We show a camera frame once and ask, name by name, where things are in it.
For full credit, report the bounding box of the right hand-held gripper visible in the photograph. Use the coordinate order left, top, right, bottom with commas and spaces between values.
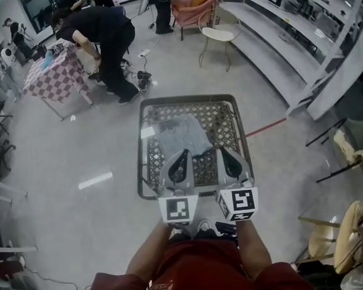
212, 144, 261, 224

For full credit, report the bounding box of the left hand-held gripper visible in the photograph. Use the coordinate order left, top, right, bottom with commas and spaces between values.
155, 148, 202, 228

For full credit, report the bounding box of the grey cloth garment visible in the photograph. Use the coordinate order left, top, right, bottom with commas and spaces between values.
153, 111, 216, 161

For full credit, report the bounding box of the person's left forearm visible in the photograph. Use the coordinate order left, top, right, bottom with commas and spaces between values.
121, 219, 179, 282

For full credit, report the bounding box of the person's right forearm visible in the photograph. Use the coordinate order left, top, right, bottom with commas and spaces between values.
234, 217, 275, 282

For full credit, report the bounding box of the dark lattice glass-top table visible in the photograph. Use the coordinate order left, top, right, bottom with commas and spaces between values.
130, 90, 256, 203

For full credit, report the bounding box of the person's right shoe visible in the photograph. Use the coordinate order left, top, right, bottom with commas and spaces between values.
196, 218, 213, 234

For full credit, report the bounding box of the black waist device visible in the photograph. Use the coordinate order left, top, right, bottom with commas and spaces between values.
214, 220, 239, 241

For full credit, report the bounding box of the person's red shirt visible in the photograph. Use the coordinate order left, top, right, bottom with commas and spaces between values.
78, 231, 316, 290

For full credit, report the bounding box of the black equipment bundle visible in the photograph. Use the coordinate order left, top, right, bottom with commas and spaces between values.
135, 69, 154, 93

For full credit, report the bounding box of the beige cloth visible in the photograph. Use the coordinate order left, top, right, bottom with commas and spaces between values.
331, 126, 363, 168

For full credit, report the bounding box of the green chair with black legs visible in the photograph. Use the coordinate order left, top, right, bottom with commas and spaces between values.
303, 116, 363, 185

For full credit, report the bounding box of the light wooden chair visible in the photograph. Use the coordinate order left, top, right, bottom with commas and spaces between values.
292, 199, 363, 279

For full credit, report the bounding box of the checkered cloth table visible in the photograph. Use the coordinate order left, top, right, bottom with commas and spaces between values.
18, 38, 96, 124

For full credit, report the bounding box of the pink armchair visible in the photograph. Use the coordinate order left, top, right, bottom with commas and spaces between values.
169, 0, 225, 43

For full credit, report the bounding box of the light blue cloth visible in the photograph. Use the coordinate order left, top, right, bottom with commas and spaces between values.
40, 51, 56, 71

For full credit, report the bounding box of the white round robot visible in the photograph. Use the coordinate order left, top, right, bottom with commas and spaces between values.
0, 46, 18, 67

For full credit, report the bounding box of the white wall shelving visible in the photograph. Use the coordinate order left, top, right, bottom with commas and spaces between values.
215, 0, 363, 127

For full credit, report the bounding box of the white wire chair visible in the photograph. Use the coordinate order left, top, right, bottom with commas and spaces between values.
194, 6, 245, 75

